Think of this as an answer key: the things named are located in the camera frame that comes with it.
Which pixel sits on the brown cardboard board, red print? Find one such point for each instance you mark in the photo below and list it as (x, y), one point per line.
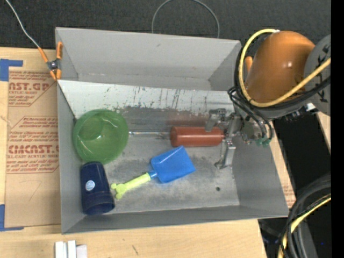
(32, 133)

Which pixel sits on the green plastic bowl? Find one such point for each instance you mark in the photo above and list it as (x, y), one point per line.
(100, 137)

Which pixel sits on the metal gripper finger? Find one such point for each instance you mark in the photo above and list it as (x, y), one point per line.
(212, 122)
(227, 156)

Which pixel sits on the grey metal bin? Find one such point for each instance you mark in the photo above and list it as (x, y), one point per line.
(172, 60)

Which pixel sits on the dark blue cup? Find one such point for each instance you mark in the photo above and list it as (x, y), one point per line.
(96, 195)

